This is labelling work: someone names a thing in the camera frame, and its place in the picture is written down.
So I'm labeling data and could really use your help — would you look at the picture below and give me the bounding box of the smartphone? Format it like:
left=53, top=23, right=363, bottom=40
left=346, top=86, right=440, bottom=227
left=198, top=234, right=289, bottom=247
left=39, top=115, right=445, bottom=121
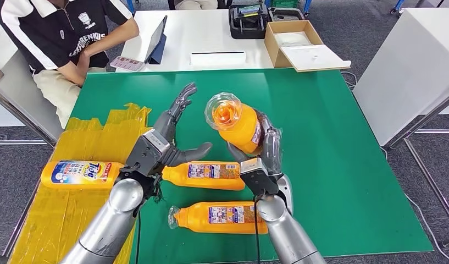
left=109, top=55, right=146, bottom=72

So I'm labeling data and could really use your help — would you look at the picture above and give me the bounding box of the open cardboard box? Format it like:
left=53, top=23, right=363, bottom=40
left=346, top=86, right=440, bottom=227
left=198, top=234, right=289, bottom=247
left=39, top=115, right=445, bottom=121
left=264, top=20, right=352, bottom=73

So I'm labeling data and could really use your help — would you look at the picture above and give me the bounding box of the black right camera cable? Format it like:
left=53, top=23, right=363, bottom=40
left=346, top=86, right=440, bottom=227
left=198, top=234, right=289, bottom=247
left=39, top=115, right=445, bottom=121
left=252, top=195, right=262, bottom=264

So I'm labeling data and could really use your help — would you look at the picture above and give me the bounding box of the grey cable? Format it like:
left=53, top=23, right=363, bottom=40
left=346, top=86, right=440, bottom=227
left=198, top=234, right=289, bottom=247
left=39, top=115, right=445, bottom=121
left=340, top=70, right=358, bottom=90

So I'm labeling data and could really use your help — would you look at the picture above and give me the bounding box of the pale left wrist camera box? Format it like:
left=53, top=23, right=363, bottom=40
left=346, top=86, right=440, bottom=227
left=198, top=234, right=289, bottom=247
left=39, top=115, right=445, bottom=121
left=124, top=128, right=172, bottom=178

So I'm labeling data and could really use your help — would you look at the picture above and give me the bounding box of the person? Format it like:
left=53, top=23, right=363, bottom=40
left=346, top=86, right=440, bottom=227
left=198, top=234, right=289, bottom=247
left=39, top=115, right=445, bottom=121
left=0, top=0, right=141, bottom=128
left=174, top=0, right=219, bottom=10

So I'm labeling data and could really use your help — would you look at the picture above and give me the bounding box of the white side table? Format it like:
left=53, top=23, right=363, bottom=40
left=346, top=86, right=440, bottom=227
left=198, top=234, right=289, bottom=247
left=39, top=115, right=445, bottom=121
left=352, top=7, right=449, bottom=147

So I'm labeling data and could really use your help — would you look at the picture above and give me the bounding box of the green table mat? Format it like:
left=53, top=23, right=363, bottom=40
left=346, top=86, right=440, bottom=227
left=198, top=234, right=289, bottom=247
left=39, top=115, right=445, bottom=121
left=7, top=68, right=434, bottom=264

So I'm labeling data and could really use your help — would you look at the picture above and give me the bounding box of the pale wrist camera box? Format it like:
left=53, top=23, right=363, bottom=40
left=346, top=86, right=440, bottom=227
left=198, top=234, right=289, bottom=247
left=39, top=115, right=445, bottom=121
left=239, top=157, right=281, bottom=197
left=124, top=128, right=172, bottom=178

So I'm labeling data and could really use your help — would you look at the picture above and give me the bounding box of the grey side table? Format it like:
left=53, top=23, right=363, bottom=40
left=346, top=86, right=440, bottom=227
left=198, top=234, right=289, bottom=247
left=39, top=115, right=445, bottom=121
left=0, top=14, right=65, bottom=147

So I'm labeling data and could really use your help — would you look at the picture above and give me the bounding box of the tablet in dark case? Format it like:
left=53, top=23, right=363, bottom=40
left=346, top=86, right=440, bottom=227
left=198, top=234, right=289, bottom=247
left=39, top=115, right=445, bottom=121
left=144, top=15, right=168, bottom=65

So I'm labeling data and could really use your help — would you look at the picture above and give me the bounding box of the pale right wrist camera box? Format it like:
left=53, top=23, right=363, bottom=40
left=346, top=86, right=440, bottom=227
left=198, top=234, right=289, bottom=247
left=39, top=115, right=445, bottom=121
left=239, top=157, right=281, bottom=197

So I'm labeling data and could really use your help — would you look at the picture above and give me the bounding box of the orange detergent bottle clear cap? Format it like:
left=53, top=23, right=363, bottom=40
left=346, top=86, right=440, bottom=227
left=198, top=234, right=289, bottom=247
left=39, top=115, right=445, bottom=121
left=204, top=92, right=265, bottom=156
left=168, top=201, right=269, bottom=235
left=161, top=161, right=246, bottom=191
left=40, top=160, right=125, bottom=190

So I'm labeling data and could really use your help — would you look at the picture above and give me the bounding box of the yellow taped plastic sheet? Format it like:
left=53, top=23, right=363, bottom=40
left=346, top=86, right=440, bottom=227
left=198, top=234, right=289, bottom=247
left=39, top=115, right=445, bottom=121
left=8, top=103, right=154, bottom=264

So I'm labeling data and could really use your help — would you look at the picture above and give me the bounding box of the white floor cable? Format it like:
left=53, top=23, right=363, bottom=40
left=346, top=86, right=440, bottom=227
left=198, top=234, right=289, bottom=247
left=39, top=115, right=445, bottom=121
left=402, top=193, right=449, bottom=264

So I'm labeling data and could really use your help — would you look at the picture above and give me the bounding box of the grey moulded tray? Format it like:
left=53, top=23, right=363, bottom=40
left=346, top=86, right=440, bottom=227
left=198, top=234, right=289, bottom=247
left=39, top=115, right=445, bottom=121
left=267, top=7, right=306, bottom=23

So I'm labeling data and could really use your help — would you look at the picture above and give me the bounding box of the green plastic crate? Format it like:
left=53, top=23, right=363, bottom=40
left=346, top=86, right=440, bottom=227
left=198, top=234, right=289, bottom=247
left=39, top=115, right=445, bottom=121
left=269, top=0, right=300, bottom=9

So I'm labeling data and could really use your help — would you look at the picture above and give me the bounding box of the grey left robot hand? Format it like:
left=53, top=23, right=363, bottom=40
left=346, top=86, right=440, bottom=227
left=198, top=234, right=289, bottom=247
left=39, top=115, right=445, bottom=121
left=151, top=81, right=213, bottom=168

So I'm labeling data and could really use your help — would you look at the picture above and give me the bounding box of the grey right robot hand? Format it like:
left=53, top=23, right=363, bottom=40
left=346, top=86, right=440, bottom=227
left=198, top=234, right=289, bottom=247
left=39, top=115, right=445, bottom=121
left=226, top=109, right=284, bottom=183

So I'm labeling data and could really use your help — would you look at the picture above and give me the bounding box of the white bag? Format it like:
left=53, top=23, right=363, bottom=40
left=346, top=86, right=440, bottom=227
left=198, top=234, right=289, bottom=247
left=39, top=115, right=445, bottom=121
left=275, top=31, right=314, bottom=47

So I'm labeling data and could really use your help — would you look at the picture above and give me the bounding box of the clear plastic wrap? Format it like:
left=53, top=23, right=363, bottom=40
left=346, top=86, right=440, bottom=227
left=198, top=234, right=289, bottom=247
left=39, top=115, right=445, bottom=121
left=258, top=125, right=284, bottom=178

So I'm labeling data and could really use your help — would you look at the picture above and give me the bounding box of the white flat box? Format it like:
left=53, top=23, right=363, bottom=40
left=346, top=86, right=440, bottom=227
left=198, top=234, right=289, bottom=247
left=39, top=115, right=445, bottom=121
left=190, top=50, right=247, bottom=68

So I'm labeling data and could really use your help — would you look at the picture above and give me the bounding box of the black tool case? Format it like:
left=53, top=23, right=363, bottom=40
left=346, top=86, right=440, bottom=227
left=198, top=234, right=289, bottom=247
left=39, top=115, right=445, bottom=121
left=228, top=3, right=270, bottom=40

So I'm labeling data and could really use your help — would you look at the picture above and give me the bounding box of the person's left hand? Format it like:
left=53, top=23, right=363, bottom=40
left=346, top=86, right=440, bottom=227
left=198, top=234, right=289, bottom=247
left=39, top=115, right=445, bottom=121
left=76, top=50, right=91, bottom=78

